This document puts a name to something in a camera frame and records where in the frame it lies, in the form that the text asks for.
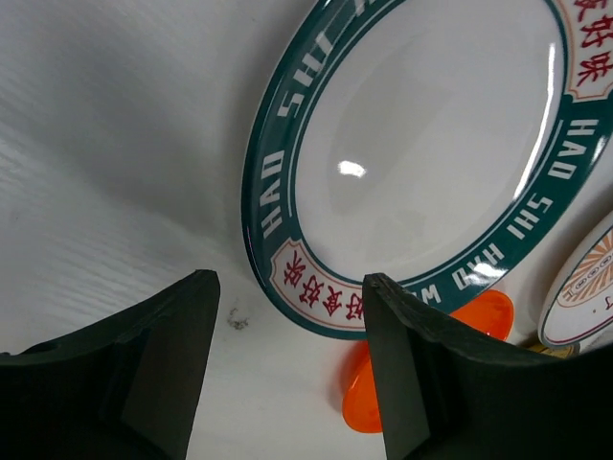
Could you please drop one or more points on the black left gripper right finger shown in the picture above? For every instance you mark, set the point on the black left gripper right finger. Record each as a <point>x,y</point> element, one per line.
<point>447,391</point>

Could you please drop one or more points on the yellow patterned dark-rimmed plate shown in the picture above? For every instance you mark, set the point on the yellow patterned dark-rimmed plate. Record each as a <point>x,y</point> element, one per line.
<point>563,352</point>

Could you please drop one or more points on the orange plastic plate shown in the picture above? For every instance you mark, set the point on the orange plastic plate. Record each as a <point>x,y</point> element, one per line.
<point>491,313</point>

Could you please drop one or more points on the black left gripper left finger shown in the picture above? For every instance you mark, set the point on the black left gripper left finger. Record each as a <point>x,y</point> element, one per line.
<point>125,387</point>

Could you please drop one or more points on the white plate orange sunburst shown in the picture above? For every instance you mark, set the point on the white plate orange sunburst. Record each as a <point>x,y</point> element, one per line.
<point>578,305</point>

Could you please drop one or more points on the green rimmed white plate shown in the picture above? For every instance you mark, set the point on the green rimmed white plate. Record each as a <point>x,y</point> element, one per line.
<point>438,142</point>

